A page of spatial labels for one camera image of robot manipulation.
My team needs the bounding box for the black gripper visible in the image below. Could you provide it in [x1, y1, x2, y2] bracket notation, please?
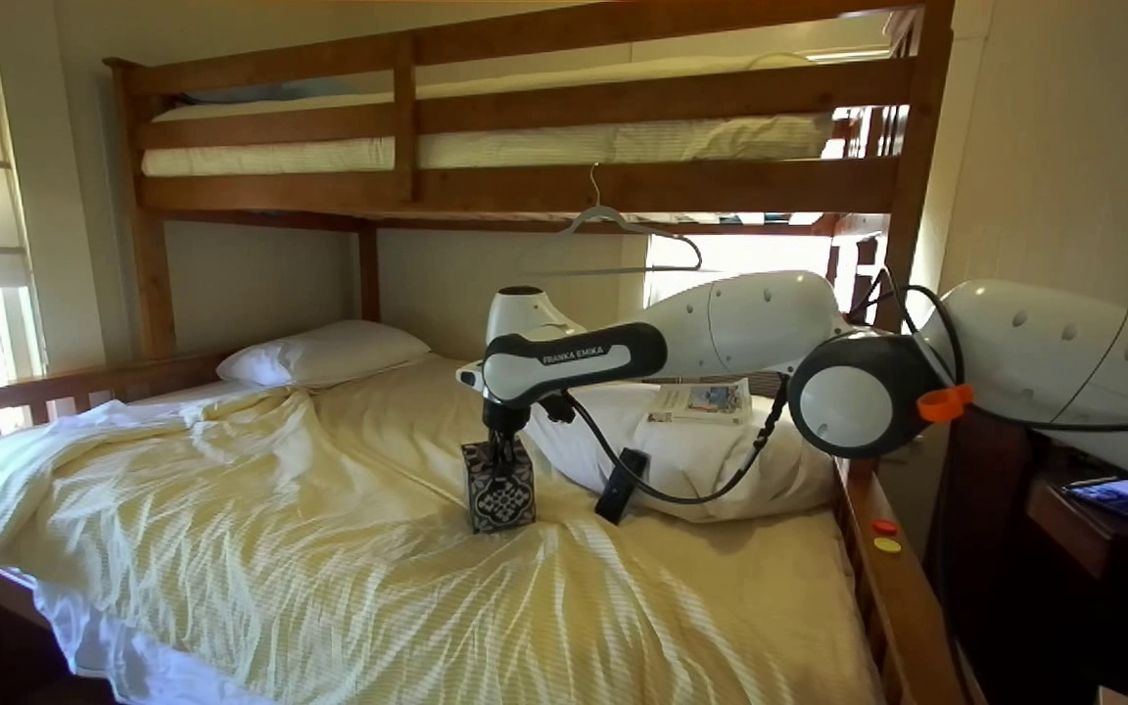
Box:
[476, 394, 536, 478]

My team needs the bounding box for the black remote control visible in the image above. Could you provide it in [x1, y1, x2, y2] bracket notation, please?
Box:
[592, 444, 655, 529]

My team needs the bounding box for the white pillow with book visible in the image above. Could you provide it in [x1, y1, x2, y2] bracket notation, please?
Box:
[510, 375, 843, 529]

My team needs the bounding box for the pale yellow blanket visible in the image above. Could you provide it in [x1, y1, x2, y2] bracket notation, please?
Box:
[0, 353, 888, 705]

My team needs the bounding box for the thin illustrated booklet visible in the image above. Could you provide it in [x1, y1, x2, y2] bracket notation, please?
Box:
[640, 375, 758, 432]

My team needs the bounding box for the plain white pillow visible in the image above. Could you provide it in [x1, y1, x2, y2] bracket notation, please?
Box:
[211, 316, 434, 394]

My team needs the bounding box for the white clothes hanger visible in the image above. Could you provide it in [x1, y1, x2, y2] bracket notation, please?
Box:
[515, 163, 710, 282]

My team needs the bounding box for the bunk mattress with yellow sheet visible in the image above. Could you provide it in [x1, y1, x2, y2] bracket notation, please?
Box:
[138, 5, 915, 179]

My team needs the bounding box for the white bed sheet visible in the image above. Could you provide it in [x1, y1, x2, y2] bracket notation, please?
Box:
[0, 555, 271, 705]

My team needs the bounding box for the dark wooden dresser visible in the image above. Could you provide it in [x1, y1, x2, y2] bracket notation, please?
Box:
[918, 410, 1128, 705]

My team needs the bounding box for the wooden bunk bed frame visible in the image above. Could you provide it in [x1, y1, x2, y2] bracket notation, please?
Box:
[0, 0, 971, 705]

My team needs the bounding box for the orange cable clip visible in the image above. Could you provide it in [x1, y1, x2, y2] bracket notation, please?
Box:
[913, 380, 979, 432]

